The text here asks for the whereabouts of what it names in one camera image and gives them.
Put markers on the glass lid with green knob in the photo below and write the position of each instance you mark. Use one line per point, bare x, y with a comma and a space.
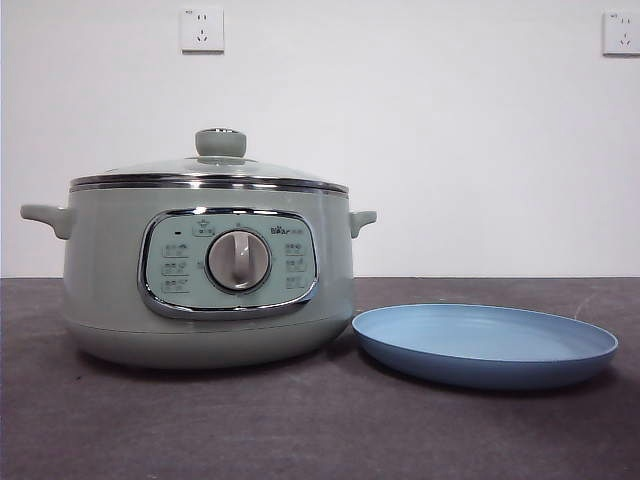
220, 145

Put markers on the blue round plate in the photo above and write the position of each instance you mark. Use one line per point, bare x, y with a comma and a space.
480, 345

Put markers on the pale green electric steamer pot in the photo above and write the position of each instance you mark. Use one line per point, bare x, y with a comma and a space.
110, 280

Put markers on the white wall socket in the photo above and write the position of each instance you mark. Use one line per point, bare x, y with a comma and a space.
202, 30
622, 32

